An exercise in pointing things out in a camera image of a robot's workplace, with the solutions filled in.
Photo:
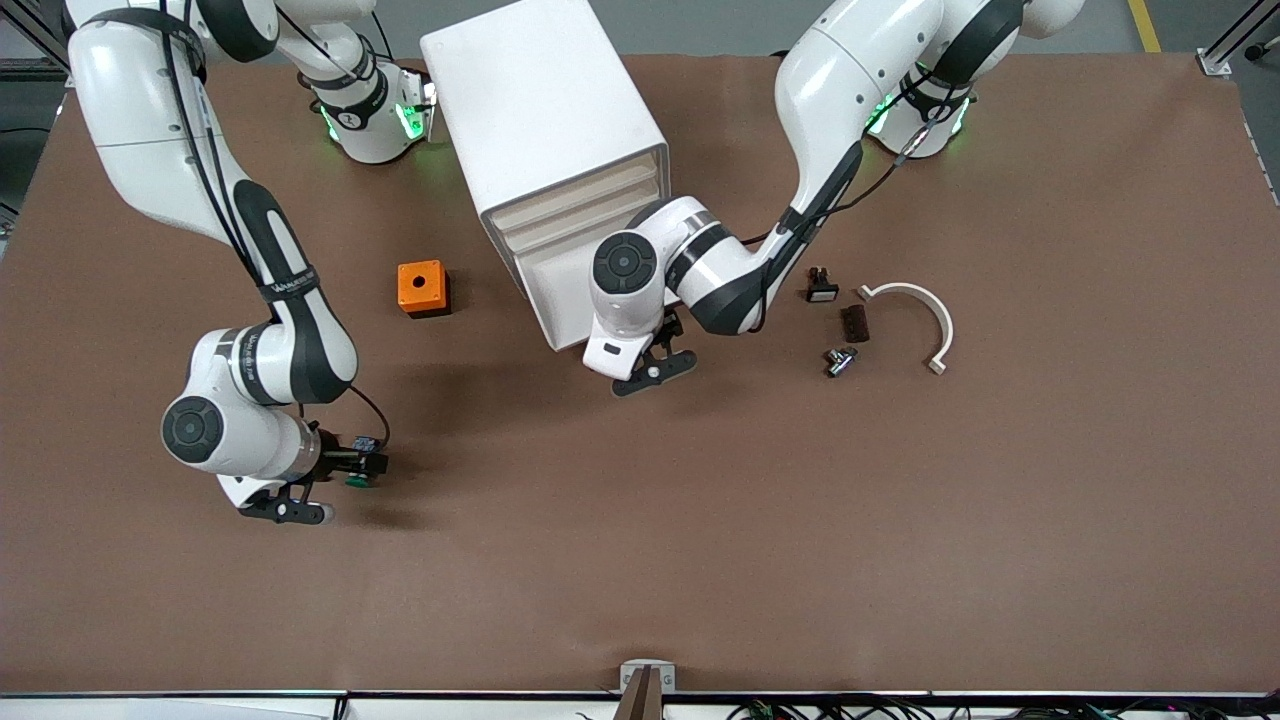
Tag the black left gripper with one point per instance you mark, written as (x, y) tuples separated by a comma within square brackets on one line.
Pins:
[(671, 329)]

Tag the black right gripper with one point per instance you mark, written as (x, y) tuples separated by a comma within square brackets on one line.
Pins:
[(338, 460)]

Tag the green push button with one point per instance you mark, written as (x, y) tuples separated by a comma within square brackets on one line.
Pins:
[(360, 481)]

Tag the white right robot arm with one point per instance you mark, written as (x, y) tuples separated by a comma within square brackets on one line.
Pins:
[(150, 120)]

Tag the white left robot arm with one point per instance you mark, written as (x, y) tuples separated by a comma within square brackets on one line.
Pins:
[(830, 80)]

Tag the white square push button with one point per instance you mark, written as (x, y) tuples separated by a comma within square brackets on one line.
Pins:
[(822, 292)]

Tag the chrome angle valve fitting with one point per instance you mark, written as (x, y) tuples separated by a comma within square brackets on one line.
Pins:
[(840, 362)]

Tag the dark brown cylinder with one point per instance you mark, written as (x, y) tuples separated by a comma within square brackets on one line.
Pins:
[(855, 323)]

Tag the brown table cover mat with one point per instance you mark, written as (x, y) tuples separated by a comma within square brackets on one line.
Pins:
[(700, 550)]

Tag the white semicircular pipe clamp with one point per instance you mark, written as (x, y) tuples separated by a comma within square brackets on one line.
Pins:
[(940, 320)]

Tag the orange button enclosure box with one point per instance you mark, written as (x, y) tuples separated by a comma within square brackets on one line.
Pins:
[(420, 300)]

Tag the metal bracket with brown post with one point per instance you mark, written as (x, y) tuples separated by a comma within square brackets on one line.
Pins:
[(632, 680)]

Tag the aluminium frame profile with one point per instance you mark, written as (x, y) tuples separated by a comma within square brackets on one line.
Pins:
[(1215, 62), (30, 40)]

